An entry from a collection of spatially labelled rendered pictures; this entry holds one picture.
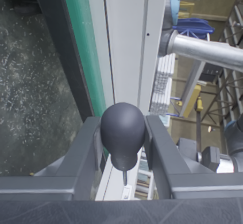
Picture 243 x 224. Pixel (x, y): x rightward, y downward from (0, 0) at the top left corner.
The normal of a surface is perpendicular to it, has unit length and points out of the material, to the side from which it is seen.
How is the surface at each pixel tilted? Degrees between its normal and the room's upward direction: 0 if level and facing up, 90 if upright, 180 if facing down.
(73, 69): 90
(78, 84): 90
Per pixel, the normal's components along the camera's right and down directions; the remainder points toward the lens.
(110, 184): -0.03, -0.61
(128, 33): -0.25, 0.77
